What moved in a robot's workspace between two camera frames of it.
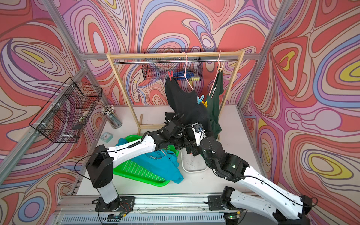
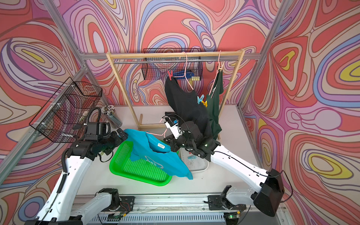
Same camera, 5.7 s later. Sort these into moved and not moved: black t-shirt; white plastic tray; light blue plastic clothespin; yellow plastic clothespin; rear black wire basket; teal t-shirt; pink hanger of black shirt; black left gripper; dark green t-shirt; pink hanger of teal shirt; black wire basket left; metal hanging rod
Moved: teal t-shirt; black left gripper; pink hanger of teal shirt; light blue plastic clothespin
Not moved: dark green t-shirt; rear black wire basket; pink hanger of black shirt; black t-shirt; yellow plastic clothespin; black wire basket left; white plastic tray; metal hanging rod
